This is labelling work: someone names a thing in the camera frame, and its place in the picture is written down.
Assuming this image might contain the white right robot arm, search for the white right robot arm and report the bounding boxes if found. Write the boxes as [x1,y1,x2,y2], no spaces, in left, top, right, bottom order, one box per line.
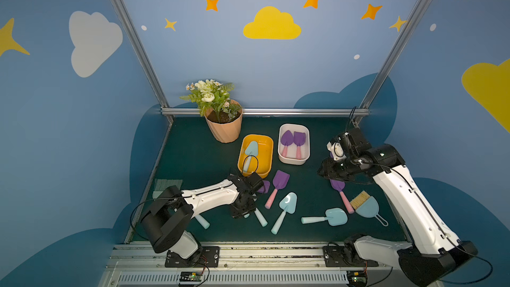
[317,128,478,286]

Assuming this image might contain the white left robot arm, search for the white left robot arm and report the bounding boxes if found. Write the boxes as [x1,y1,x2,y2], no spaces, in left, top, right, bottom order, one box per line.
[141,173,264,262]

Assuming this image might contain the potted white flower plant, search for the potted white flower plant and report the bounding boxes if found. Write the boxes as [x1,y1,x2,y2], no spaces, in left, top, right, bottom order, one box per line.
[180,79,243,144]

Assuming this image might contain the white plastic storage box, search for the white plastic storage box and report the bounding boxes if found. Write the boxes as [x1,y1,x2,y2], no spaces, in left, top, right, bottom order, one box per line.
[278,124,311,166]

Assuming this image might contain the aluminium frame post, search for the aluminium frame post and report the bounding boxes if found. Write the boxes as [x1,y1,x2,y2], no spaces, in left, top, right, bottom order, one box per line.
[353,0,433,126]
[110,0,174,125]

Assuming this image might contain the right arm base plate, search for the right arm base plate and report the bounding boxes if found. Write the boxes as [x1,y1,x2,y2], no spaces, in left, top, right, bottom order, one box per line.
[322,244,379,268]

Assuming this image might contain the aluminium rail front frame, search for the aluminium rail front frame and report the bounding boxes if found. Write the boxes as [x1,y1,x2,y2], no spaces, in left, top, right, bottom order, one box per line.
[99,242,412,286]

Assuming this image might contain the rear aluminium crossbar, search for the rear aluminium crossbar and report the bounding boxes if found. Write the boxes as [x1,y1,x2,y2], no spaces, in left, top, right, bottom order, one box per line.
[161,107,370,118]

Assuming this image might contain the left circuit board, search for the left circuit board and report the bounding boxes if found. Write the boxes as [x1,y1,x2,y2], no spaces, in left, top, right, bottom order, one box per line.
[179,272,203,284]

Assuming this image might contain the left aluminium frame post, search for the left aluminium frame post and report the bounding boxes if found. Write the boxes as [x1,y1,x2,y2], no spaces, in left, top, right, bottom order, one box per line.
[110,0,174,125]

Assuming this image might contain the blue hand brush tan bristles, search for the blue hand brush tan bristles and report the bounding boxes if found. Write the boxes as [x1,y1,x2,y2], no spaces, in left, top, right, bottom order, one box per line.
[350,191,389,227]

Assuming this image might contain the light blue pointed shovel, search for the light blue pointed shovel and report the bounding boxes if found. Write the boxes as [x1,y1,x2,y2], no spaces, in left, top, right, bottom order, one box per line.
[243,141,258,173]
[271,192,298,235]

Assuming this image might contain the purple square shovel lying sideways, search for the purple square shovel lying sideways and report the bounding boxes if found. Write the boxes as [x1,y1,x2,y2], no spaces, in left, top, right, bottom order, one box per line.
[257,180,271,193]

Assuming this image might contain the right circuit board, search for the right circuit board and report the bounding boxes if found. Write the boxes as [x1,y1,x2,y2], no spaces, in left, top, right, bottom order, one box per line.
[347,271,367,287]

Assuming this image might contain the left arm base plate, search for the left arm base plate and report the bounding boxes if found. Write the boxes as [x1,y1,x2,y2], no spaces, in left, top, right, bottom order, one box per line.
[165,246,220,268]

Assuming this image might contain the yellow plastic storage box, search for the yellow plastic storage box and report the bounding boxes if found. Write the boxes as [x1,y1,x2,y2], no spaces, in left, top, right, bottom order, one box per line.
[237,134,274,179]

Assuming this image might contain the right aluminium frame post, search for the right aluminium frame post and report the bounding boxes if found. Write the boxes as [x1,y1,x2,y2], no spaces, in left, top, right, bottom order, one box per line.
[353,0,433,126]

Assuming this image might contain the purple pointed shovel pink handle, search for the purple pointed shovel pink handle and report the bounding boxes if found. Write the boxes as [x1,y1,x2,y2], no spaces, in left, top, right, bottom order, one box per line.
[280,130,294,158]

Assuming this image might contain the purple square shovel pink handle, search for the purple square shovel pink handle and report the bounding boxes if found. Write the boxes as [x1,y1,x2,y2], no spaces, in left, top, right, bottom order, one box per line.
[264,170,290,209]

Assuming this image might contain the circuit board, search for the circuit board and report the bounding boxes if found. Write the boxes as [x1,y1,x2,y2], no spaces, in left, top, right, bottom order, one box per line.
[347,271,367,287]
[179,272,203,284]

